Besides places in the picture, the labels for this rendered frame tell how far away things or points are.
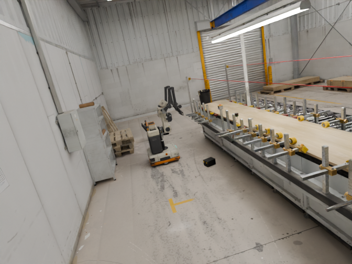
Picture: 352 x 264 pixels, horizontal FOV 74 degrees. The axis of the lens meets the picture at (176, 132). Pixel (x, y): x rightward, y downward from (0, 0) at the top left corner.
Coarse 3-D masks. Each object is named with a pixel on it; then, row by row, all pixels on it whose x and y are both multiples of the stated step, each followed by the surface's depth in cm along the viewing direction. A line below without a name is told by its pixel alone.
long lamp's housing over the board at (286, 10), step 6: (306, 0) 220; (288, 6) 237; (294, 6) 227; (300, 6) 220; (306, 6) 221; (276, 12) 255; (282, 12) 244; (288, 12) 239; (264, 18) 277; (270, 18) 265; (246, 24) 319; (252, 24) 301; (234, 30) 353; (240, 30) 336; (222, 36) 396
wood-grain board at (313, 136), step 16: (224, 112) 488; (240, 112) 462; (256, 112) 439; (288, 128) 324; (304, 128) 312; (320, 128) 301; (304, 144) 265; (320, 144) 258; (336, 144) 250; (336, 160) 218
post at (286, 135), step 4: (284, 136) 244; (288, 136) 242; (284, 140) 245; (288, 140) 243; (284, 144) 247; (288, 144) 244; (288, 148) 246; (288, 156) 248; (288, 160) 249; (288, 164) 250; (288, 168) 252
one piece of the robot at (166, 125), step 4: (160, 108) 496; (160, 112) 498; (160, 116) 506; (164, 116) 508; (164, 120) 512; (164, 124) 509; (168, 124) 511; (164, 128) 511; (168, 128) 512; (164, 132) 513; (168, 132) 515
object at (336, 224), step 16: (224, 144) 504; (256, 144) 355; (240, 160) 429; (304, 160) 255; (320, 160) 232; (256, 176) 387; (272, 176) 336; (320, 176) 237; (336, 176) 217; (288, 192) 306; (320, 208) 254; (320, 224) 259; (336, 224) 236
